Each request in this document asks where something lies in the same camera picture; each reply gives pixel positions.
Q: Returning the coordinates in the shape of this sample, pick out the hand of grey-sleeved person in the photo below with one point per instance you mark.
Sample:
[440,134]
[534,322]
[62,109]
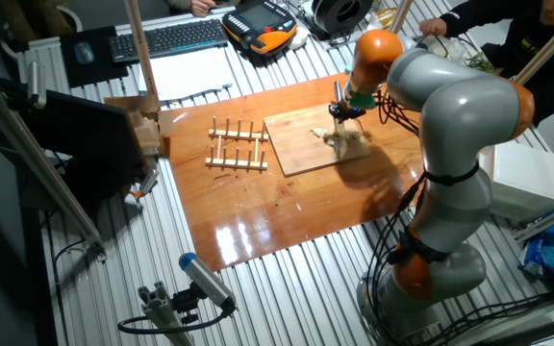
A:
[202,7]

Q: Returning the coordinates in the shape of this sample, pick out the wooden frame post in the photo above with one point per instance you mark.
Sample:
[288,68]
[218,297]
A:
[140,48]
[401,15]
[548,48]

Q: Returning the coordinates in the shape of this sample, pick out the black flat monitor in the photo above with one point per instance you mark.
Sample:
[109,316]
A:
[84,130]

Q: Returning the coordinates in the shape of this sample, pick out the small white rounded object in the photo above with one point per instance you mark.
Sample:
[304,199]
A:
[298,38]

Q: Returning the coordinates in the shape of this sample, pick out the black computer keyboard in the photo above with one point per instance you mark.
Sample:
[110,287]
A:
[171,38]

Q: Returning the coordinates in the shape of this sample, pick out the black mouse pad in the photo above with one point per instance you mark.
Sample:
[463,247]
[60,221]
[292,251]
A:
[94,72]

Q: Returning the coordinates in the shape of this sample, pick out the clear plastic bag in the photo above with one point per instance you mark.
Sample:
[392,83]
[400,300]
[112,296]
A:
[447,48]

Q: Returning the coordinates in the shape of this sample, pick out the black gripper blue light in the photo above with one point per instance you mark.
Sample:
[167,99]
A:
[346,112]

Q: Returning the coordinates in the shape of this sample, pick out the right hand of black-jacket person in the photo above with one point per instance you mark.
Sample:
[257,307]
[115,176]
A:
[433,26]

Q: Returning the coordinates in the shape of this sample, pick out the right forearm black sleeve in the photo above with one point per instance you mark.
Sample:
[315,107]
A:
[484,13]

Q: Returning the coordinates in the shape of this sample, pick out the wooden peg dish rack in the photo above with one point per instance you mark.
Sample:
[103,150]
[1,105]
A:
[238,137]

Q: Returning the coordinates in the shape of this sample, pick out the white foam box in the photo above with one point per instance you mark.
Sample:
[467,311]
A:
[524,180]

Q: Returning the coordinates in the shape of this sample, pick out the aluminium frame strut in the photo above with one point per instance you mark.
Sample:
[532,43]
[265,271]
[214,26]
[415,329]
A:
[32,158]

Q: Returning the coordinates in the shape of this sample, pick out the white scallion stalk piece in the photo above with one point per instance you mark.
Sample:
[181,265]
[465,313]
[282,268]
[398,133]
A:
[330,139]

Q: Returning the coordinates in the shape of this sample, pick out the grey computer mouse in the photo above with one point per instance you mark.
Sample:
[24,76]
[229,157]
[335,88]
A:
[83,53]

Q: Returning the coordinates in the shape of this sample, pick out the green wrist flange adapter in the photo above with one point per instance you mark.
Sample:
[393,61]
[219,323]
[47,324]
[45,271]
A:
[361,101]

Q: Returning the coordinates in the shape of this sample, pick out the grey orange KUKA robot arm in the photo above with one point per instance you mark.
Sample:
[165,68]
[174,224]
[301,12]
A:
[464,115]

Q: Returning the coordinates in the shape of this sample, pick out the grey-sleeved forearm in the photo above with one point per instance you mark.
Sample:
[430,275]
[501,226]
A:
[178,5]

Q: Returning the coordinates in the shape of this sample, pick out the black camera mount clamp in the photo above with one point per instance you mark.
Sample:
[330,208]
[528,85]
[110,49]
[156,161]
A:
[185,303]

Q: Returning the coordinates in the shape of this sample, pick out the aluminium profile bar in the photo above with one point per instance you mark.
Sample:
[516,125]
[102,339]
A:
[546,221]

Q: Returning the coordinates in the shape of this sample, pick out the green scallion bunch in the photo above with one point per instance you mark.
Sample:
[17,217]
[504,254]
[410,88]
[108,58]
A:
[479,62]

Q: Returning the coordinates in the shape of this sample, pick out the small wooden block stack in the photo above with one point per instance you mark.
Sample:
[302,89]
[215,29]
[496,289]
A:
[133,103]

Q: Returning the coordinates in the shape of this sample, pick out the yellowish wrapped package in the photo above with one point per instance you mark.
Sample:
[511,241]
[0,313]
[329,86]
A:
[384,17]

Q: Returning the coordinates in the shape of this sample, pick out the steel kitchen knife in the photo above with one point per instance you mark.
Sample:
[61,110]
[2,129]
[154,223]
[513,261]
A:
[338,91]

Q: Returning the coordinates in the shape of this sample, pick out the orange black teach pendant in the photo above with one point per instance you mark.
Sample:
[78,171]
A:
[258,19]

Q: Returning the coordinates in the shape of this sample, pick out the black-jacket person torso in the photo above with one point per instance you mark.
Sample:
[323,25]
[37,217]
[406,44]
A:
[532,48]

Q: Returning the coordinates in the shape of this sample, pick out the black filament spool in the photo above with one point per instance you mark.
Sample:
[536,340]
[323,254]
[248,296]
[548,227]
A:
[339,14]

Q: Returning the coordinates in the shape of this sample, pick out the small silver camera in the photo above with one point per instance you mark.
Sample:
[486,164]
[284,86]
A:
[36,84]

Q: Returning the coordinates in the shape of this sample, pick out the white paper sheet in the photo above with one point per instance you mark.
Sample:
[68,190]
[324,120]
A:
[185,72]

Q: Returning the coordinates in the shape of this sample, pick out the silver camera with blue cap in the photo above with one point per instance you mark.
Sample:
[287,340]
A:
[205,279]

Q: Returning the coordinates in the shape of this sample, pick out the aluminium extrusion camera stand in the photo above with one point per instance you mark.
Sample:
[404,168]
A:
[161,317]

